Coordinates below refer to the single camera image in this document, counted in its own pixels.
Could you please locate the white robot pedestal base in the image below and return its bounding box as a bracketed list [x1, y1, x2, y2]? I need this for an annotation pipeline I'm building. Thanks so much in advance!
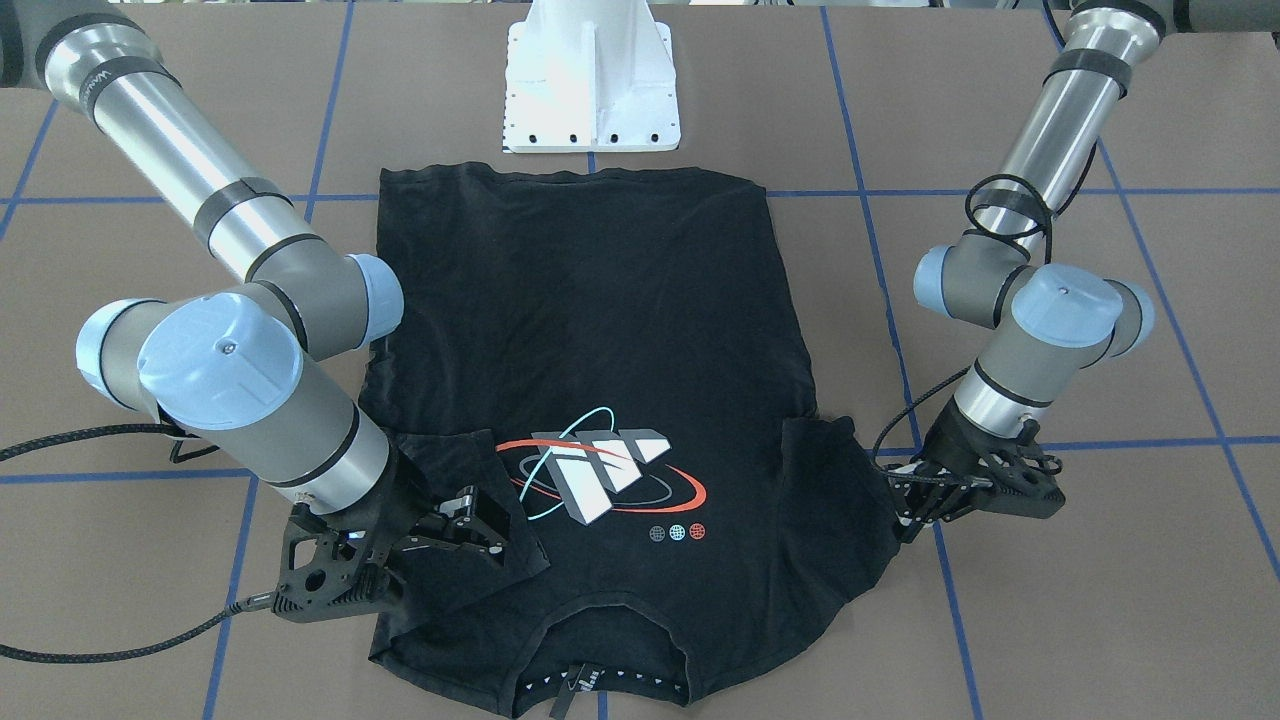
[502, 1, 682, 154]

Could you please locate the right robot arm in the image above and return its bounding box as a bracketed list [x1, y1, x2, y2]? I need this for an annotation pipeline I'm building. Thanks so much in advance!
[3, 1, 508, 562]

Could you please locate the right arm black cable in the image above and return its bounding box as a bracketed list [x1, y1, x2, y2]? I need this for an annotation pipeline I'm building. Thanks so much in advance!
[0, 424, 291, 665]

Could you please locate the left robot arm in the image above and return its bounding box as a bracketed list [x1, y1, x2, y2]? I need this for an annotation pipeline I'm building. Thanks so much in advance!
[884, 1, 1167, 543]

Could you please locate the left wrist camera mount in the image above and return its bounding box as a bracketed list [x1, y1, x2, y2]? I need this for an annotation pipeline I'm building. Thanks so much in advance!
[974, 419, 1066, 519]

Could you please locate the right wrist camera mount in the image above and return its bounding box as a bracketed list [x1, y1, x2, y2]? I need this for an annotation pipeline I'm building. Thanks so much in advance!
[271, 502, 404, 623]

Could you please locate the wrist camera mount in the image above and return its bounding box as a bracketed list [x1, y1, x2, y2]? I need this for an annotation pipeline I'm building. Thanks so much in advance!
[974, 419, 1066, 519]
[271, 502, 404, 623]

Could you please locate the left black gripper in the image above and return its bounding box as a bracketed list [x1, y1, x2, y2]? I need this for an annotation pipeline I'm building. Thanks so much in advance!
[888, 407, 1011, 544]

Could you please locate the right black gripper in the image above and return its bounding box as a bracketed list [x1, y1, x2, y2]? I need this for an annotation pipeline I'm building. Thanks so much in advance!
[340, 447, 509, 568]

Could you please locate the black graphic t-shirt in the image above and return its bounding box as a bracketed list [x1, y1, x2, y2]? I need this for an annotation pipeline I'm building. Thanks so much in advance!
[360, 163, 899, 717]

